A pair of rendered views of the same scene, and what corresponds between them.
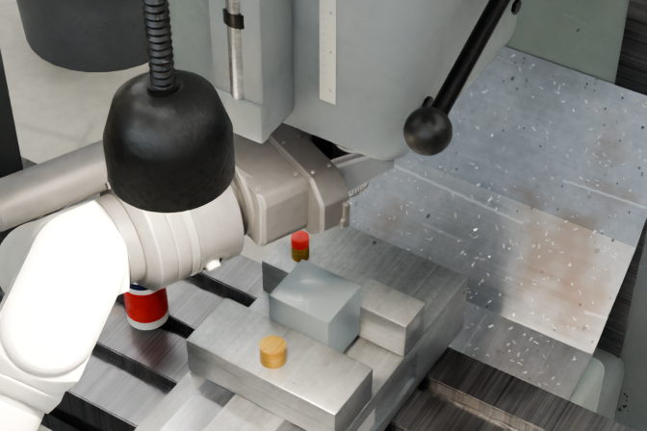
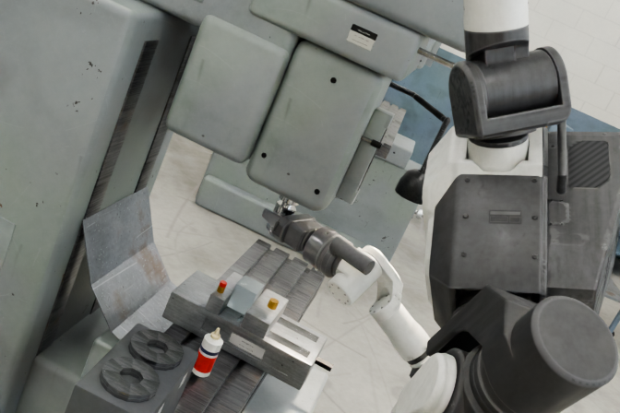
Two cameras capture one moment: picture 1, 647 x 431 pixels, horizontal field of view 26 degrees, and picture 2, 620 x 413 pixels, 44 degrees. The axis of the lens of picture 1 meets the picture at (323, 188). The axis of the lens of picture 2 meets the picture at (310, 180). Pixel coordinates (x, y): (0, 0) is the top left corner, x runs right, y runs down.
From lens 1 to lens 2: 2.04 m
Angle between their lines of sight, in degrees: 96
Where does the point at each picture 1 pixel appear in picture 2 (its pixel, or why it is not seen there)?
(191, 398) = (275, 340)
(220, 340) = (267, 316)
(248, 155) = (309, 226)
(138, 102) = not seen: hidden behind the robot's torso
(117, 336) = (213, 381)
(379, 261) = (194, 286)
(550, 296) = (155, 276)
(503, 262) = (143, 278)
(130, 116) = not seen: hidden behind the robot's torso
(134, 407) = (249, 380)
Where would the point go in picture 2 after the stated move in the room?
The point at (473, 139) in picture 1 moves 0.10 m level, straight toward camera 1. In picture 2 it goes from (116, 247) to (158, 259)
